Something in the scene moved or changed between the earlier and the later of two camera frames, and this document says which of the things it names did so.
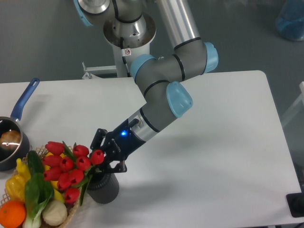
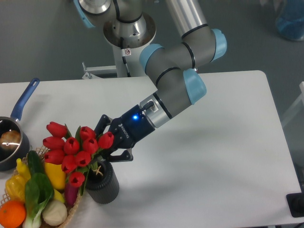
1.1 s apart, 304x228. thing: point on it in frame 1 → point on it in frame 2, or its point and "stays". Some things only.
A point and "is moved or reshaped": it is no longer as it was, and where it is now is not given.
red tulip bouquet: [69, 168] is moved or reshaped
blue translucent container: [289, 23] stays
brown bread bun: [10, 140] stays
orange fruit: [13, 213] stays
